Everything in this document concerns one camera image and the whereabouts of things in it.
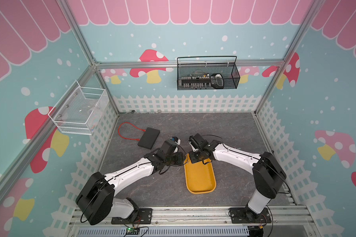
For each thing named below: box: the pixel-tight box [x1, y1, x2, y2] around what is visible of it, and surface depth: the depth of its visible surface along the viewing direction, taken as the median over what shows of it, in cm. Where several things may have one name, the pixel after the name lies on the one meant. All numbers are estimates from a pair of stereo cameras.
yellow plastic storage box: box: [183, 153, 217, 195], surface depth 87 cm
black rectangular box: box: [137, 127, 161, 150], surface depth 107 cm
